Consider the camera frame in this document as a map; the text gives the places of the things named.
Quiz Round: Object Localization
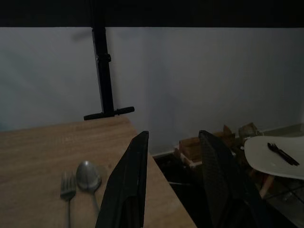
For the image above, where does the black plastic fork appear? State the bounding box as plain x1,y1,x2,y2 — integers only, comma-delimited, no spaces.
267,142,300,166

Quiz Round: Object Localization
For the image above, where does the small crumpled cardboard box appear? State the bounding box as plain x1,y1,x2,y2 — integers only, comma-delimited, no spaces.
238,122,262,139

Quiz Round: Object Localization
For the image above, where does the metal spoon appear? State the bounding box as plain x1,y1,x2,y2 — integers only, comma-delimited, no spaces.
76,161,102,214

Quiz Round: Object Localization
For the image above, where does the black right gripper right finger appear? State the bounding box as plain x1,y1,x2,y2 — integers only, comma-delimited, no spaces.
198,130,276,228

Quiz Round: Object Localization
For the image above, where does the metal fork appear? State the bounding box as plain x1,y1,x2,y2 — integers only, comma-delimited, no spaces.
60,171,77,228

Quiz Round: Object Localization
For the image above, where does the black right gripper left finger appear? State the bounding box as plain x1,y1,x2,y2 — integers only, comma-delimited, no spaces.
95,130,149,228

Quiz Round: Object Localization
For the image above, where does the brown cardboard box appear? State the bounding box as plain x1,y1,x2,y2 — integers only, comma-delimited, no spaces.
178,136,202,167

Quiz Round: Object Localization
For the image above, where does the black stand pole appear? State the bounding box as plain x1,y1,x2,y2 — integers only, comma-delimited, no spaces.
83,26,135,121

